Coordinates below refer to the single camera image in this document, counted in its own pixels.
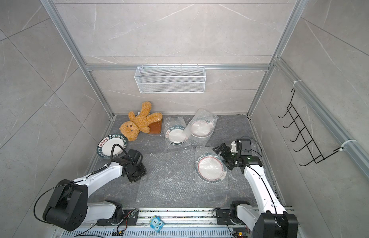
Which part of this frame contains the bubble plate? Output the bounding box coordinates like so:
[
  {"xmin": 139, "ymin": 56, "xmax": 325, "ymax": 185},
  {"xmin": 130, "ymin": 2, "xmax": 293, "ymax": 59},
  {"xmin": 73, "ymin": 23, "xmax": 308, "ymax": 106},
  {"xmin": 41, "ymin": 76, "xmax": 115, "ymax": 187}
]
[
  {"xmin": 184, "ymin": 109, "xmax": 219, "ymax": 146},
  {"xmin": 194, "ymin": 146, "xmax": 229, "ymax": 190},
  {"xmin": 164, "ymin": 117, "xmax": 190, "ymax": 150}
]

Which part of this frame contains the large bubble wrap sheet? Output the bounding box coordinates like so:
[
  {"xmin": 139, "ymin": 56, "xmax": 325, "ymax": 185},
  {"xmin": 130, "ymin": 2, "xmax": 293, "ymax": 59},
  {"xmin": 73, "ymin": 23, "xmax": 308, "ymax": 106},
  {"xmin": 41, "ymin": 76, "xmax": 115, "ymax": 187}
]
[{"xmin": 136, "ymin": 147, "xmax": 256, "ymax": 207}]

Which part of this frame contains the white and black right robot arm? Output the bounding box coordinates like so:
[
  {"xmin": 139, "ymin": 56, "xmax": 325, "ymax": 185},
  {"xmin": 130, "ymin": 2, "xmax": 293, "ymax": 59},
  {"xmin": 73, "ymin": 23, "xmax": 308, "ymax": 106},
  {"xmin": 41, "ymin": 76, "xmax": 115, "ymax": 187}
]
[{"xmin": 213, "ymin": 137, "xmax": 299, "ymax": 238}]

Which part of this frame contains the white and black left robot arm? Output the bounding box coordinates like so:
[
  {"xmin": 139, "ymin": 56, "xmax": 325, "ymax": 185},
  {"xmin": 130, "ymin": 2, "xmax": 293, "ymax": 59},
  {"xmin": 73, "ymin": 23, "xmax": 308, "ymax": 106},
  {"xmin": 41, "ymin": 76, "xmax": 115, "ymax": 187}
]
[{"xmin": 40, "ymin": 149, "xmax": 146, "ymax": 232}]

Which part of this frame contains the brown wooden block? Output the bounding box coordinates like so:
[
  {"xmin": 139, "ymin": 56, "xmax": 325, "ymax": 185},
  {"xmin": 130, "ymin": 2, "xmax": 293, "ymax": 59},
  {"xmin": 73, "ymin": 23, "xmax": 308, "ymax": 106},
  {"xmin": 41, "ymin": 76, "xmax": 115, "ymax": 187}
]
[{"xmin": 148, "ymin": 121, "xmax": 162, "ymax": 134}]

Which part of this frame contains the brown teddy bear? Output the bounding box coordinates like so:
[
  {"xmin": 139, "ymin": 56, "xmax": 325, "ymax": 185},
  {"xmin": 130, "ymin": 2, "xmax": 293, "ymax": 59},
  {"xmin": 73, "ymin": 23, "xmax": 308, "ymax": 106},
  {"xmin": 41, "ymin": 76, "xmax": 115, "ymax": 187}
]
[{"xmin": 120, "ymin": 101, "xmax": 163, "ymax": 141}]

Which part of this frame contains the blue cartoon toy figure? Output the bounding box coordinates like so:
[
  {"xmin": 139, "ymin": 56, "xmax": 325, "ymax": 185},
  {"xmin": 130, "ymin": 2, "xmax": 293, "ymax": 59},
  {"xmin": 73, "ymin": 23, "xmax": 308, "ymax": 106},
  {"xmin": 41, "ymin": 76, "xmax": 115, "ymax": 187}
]
[{"xmin": 149, "ymin": 215, "xmax": 165, "ymax": 233}]

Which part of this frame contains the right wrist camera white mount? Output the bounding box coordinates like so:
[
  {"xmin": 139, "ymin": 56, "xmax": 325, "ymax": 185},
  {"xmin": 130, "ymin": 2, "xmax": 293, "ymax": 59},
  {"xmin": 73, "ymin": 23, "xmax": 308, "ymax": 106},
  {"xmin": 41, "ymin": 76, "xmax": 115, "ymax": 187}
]
[{"xmin": 231, "ymin": 141, "xmax": 237, "ymax": 153}]

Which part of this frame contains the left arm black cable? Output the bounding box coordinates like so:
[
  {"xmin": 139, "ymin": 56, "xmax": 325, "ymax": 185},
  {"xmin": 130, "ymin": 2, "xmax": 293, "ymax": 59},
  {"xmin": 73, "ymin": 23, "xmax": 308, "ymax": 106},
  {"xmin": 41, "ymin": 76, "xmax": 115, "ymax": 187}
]
[{"xmin": 33, "ymin": 143, "xmax": 128, "ymax": 224}]

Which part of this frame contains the black wire hook rack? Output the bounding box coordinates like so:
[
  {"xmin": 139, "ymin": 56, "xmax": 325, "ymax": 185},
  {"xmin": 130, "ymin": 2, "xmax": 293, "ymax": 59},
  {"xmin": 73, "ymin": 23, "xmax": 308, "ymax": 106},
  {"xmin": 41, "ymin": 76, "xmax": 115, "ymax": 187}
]
[{"xmin": 278, "ymin": 88, "xmax": 344, "ymax": 167}]

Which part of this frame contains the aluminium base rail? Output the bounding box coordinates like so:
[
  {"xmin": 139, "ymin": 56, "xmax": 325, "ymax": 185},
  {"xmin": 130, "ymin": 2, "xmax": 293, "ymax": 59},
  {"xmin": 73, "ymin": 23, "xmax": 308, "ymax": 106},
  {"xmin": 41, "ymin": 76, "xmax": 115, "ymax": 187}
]
[{"xmin": 52, "ymin": 208, "xmax": 252, "ymax": 238}]

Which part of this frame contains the white wire mesh basket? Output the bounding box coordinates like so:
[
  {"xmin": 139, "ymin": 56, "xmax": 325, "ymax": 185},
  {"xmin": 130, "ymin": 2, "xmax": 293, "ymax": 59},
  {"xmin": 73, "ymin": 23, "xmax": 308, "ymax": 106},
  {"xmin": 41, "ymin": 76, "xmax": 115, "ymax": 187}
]
[{"xmin": 134, "ymin": 66, "xmax": 206, "ymax": 94}]

